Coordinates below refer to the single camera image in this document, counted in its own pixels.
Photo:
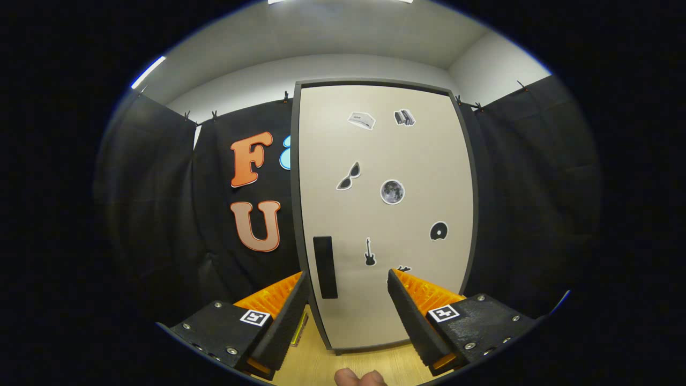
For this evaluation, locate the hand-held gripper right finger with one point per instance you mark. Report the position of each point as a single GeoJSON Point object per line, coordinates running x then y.
{"type": "Point", "coordinates": [411, 321]}

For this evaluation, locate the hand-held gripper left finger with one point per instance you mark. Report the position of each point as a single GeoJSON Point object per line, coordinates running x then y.
{"type": "Point", "coordinates": [286, 321]}

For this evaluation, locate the dark grey shoe cabinet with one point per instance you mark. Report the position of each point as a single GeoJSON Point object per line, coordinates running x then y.
{"type": "Point", "coordinates": [295, 187]}

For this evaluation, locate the stack of books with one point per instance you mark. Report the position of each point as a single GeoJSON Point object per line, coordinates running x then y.
{"type": "Point", "coordinates": [299, 332]}

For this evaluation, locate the black backdrop cloth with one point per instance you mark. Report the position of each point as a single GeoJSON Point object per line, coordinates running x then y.
{"type": "Point", "coordinates": [536, 203]}

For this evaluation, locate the row of black cloth clips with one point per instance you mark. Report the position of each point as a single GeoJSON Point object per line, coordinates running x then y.
{"type": "Point", "coordinates": [285, 97]}

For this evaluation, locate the ceiling light strip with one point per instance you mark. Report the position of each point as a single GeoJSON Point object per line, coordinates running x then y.
{"type": "Point", "coordinates": [148, 72]}

